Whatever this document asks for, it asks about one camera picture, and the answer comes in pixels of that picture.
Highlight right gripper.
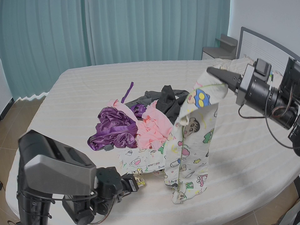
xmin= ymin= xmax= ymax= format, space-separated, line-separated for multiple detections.
xmin=206 ymin=64 xmax=274 ymax=114

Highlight white printed pyjama top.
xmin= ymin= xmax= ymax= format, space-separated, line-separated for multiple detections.
xmin=164 ymin=72 xmax=230 ymax=205

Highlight bed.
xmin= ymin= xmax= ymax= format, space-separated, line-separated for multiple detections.
xmin=5 ymin=26 xmax=300 ymax=225

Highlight grey bedside table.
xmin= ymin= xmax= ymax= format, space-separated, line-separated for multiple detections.
xmin=202 ymin=33 xmax=238 ymax=60

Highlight black garment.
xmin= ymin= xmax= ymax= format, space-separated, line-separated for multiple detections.
xmin=156 ymin=85 xmax=191 ymax=125

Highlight dark grey garment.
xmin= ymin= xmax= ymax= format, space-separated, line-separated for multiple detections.
xmin=125 ymin=90 xmax=189 ymax=108

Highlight pink garment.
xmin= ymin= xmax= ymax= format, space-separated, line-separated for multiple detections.
xmin=107 ymin=99 xmax=173 ymax=149

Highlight blue-green curtain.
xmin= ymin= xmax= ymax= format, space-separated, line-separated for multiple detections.
xmin=83 ymin=0 xmax=233 ymax=67
xmin=0 ymin=0 xmax=89 ymax=103

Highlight white printed pyjama trousers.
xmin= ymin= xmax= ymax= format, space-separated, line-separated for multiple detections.
xmin=117 ymin=145 xmax=170 ymax=187

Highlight purple satin garment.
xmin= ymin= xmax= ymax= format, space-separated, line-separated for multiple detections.
xmin=87 ymin=81 xmax=148 ymax=151

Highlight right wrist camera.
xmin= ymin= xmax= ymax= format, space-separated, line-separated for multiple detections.
xmin=254 ymin=58 xmax=273 ymax=82

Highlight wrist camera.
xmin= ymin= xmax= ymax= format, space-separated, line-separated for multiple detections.
xmin=62 ymin=194 xmax=95 ymax=221
xmin=254 ymin=58 xmax=273 ymax=82

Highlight black cable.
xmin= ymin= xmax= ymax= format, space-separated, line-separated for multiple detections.
xmin=238 ymin=104 xmax=296 ymax=150

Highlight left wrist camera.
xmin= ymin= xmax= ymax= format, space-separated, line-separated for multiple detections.
xmin=62 ymin=194 xmax=95 ymax=221

